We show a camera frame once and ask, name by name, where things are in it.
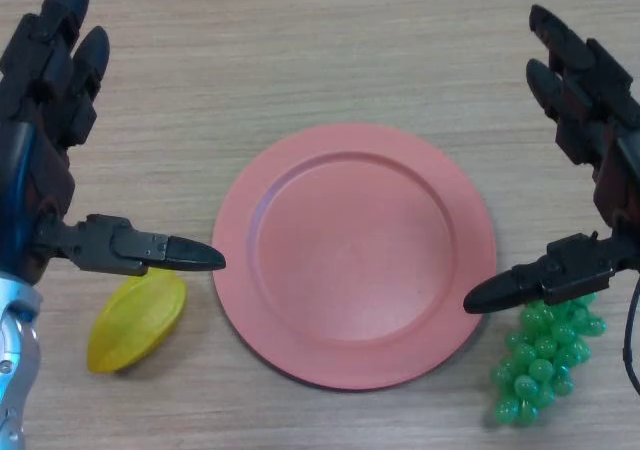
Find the yellow starfruit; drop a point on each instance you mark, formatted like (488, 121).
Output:
(135, 322)

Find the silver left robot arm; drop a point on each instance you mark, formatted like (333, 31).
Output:
(17, 360)

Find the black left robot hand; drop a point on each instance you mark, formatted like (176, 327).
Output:
(35, 170)

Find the green grape bunch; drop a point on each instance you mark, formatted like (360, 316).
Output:
(537, 365)

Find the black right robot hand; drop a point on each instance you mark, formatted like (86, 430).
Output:
(617, 170)

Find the pink round plate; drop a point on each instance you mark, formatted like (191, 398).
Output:
(350, 260)

